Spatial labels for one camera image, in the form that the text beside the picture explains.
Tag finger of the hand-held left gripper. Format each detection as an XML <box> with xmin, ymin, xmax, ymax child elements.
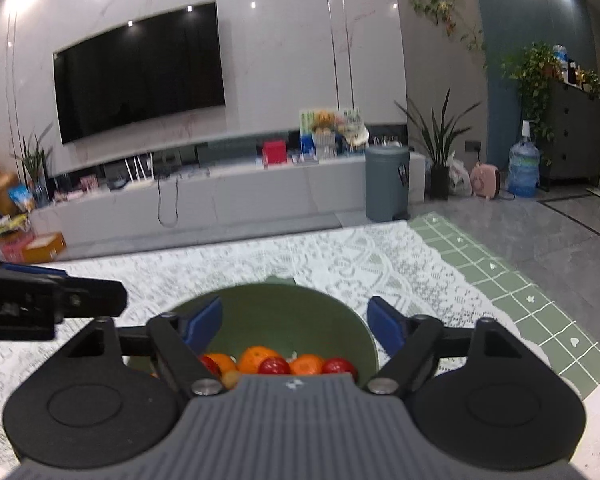
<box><xmin>0</xmin><ymin>269</ymin><xmax>129</xmax><ymax>319</ymax></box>
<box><xmin>0</xmin><ymin>256</ymin><xmax>70</xmax><ymax>281</ymax></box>

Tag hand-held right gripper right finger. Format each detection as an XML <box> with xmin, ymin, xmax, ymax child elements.
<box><xmin>365</xmin><ymin>295</ymin><xmax>528</xmax><ymax>397</ymax></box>

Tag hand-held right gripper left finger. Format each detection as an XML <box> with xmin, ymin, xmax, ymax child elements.
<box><xmin>50</xmin><ymin>295</ymin><xmax>227</xmax><ymax>397</ymax></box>

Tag orange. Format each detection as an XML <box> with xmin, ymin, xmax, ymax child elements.
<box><xmin>237</xmin><ymin>346</ymin><xmax>280</xmax><ymax>375</ymax></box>
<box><xmin>289</xmin><ymin>354</ymin><xmax>326</xmax><ymax>376</ymax></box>
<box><xmin>207</xmin><ymin>353</ymin><xmax>238</xmax><ymax>376</ymax></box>

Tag green colander bowl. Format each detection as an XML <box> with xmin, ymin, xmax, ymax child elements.
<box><xmin>122</xmin><ymin>276</ymin><xmax>380</xmax><ymax>391</ymax></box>

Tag orange cardboard box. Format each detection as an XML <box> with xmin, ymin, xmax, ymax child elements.
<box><xmin>21</xmin><ymin>231</ymin><xmax>67</xmax><ymax>263</ymax></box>

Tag pink box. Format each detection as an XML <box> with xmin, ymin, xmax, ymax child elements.
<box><xmin>0</xmin><ymin>230</ymin><xmax>36</xmax><ymax>261</ymax></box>

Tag yellow green paper stack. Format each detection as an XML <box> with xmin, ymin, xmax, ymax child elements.
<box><xmin>0</xmin><ymin>214</ymin><xmax>31</xmax><ymax>236</ymax></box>

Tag blue snack bag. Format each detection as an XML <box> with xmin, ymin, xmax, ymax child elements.
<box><xmin>7</xmin><ymin>185</ymin><xmax>35</xmax><ymax>211</ymax></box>

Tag gold vase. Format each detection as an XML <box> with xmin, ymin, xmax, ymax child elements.
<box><xmin>0</xmin><ymin>172</ymin><xmax>21</xmax><ymax>216</ymax></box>

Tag white lace tablecloth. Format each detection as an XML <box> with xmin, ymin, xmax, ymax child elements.
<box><xmin>0</xmin><ymin>220</ymin><xmax>600</xmax><ymax>480</ymax></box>

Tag green plant in glass vase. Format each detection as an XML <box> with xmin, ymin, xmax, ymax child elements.
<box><xmin>10</xmin><ymin>122</ymin><xmax>55</xmax><ymax>208</ymax></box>

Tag white router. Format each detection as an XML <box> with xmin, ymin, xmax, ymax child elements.
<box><xmin>122</xmin><ymin>152</ymin><xmax>156</xmax><ymax>191</ymax></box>

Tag green checked tablecloth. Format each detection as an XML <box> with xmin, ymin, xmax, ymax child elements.
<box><xmin>410</xmin><ymin>211</ymin><xmax>600</xmax><ymax>401</ymax></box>

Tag grey trash bin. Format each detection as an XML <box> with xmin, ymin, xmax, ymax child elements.
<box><xmin>364</xmin><ymin>144</ymin><xmax>411</xmax><ymax>223</ymax></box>

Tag white marble television console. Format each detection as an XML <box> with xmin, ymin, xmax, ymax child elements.
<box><xmin>27</xmin><ymin>127</ymin><xmax>427</xmax><ymax>251</ymax></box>

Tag tall-leaf potted plant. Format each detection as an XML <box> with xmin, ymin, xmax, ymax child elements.
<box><xmin>394</xmin><ymin>89</ymin><xmax>482</xmax><ymax>202</ymax></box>

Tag white plastic bag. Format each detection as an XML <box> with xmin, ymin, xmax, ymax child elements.
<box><xmin>447</xmin><ymin>152</ymin><xmax>473</xmax><ymax>196</ymax></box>

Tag pink heater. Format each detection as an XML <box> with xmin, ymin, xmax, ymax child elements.
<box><xmin>470</xmin><ymin>162</ymin><xmax>502</xmax><ymax>197</ymax></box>

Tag red box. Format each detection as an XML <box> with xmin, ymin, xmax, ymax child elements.
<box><xmin>262</xmin><ymin>140</ymin><xmax>287</xmax><ymax>167</ymax></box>

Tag floral printed board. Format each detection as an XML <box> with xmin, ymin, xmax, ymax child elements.
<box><xmin>337</xmin><ymin>107</ymin><xmax>371</xmax><ymax>143</ymax></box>

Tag blue water jug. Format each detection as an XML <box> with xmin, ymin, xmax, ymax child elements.
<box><xmin>508</xmin><ymin>120</ymin><xmax>542</xmax><ymax>199</ymax></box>

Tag brown teddy bear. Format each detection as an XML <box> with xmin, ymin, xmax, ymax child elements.
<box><xmin>310</xmin><ymin>110</ymin><xmax>337</xmax><ymax>133</ymax></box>

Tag grey drawer cabinet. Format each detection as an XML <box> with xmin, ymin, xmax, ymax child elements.
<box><xmin>542</xmin><ymin>80</ymin><xmax>600</xmax><ymax>186</ymax></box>

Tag potted ivy plant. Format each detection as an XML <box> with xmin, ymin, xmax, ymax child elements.
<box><xmin>502</xmin><ymin>42</ymin><xmax>561</xmax><ymax>143</ymax></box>

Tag hanging vine plant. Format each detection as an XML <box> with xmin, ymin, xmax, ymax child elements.
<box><xmin>409</xmin><ymin>0</ymin><xmax>488</xmax><ymax>68</ymax></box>

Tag black cable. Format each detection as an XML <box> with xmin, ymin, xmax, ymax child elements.
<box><xmin>156</xmin><ymin>175</ymin><xmax>181</xmax><ymax>226</ymax></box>

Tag black wall television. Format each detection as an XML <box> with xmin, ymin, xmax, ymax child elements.
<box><xmin>53</xmin><ymin>1</ymin><xmax>227</xmax><ymax>146</ymax></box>

